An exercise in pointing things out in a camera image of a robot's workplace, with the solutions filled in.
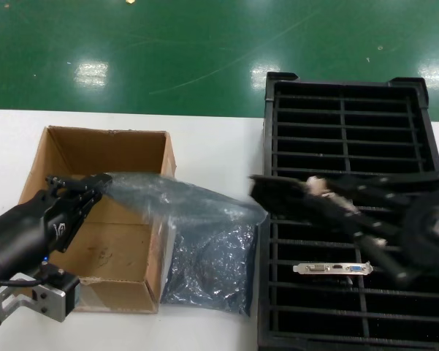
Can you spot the graphics card silver bracket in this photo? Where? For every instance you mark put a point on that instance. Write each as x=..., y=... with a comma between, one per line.
x=274, y=190

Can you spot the left wrist camera silver bracket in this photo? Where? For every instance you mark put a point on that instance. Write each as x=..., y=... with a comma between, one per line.
x=51, y=296

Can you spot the translucent antistatic bag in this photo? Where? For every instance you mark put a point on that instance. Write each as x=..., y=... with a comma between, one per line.
x=160, y=194

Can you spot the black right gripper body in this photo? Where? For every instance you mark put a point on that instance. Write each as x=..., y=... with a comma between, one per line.
x=431, y=230

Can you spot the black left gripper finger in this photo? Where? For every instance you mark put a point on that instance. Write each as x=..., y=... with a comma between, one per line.
x=76, y=184
x=89, y=204

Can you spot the brown cardboard box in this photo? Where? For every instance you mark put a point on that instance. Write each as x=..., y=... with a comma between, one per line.
x=106, y=153

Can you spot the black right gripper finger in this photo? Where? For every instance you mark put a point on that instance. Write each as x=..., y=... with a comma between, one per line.
x=372, y=234
x=387, y=190

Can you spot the flat grey antistatic bag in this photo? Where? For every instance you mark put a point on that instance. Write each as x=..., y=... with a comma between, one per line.
x=212, y=278

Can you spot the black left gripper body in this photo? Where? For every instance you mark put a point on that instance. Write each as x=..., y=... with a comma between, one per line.
x=22, y=234

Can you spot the graphics card in tray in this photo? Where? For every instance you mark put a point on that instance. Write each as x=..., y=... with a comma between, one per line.
x=328, y=268

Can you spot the black slotted plastic container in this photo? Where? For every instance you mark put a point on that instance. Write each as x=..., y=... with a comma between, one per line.
x=269, y=109

